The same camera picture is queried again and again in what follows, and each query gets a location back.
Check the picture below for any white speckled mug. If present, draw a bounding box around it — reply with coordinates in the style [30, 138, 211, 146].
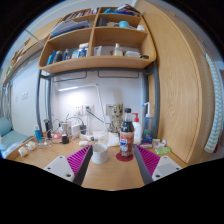
[90, 142, 110, 165]

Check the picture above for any clear blue nozzle bottle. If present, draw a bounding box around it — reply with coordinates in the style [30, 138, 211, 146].
[141, 101, 155, 138]

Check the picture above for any dark cola bottle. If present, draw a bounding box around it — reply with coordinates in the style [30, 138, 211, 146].
[119, 107, 136, 158]

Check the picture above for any pink white packet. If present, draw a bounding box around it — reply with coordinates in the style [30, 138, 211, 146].
[152, 138, 167, 148]

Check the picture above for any small blue box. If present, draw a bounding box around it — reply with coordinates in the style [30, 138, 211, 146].
[139, 134, 154, 149]

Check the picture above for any white tape roll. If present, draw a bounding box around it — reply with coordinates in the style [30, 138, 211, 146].
[17, 146, 29, 158]
[26, 140, 37, 151]

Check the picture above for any white red-pump lotion bottle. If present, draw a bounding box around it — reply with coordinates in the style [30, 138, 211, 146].
[131, 112, 142, 145]

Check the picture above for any grey metal frame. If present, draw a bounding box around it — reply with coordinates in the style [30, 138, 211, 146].
[34, 59, 161, 141]

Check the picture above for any teal cushion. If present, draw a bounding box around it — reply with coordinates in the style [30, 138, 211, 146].
[0, 116, 29, 159]

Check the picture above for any black electric shaver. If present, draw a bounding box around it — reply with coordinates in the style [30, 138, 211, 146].
[43, 119, 53, 139]

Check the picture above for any brown tree figurine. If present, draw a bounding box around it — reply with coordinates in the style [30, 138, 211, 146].
[109, 103, 125, 134]

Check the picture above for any small black jar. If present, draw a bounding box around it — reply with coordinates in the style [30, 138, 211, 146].
[61, 133, 70, 145]

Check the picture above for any striped hanging towel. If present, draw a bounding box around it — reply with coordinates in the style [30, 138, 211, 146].
[203, 53, 224, 154]

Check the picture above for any white power strip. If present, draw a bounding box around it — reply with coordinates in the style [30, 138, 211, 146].
[61, 121, 88, 138]

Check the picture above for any white desk lamp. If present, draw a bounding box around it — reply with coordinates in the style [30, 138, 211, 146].
[57, 83, 108, 133]

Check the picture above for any blue tube bottle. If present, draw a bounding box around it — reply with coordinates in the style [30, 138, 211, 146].
[33, 124, 43, 143]

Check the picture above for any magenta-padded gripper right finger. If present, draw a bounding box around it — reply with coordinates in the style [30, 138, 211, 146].
[133, 144, 184, 186]

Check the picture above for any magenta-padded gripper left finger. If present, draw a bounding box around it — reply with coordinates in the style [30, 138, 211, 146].
[43, 144, 94, 187]

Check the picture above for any wooden shelf unit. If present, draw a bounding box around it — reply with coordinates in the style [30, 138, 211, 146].
[37, 3, 158, 75]

